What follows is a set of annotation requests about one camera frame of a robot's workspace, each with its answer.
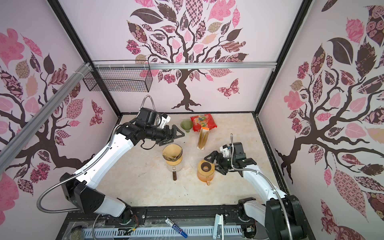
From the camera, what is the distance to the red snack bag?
1.09m

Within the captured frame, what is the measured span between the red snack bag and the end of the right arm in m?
0.31

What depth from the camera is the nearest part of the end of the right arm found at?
2.38 ft
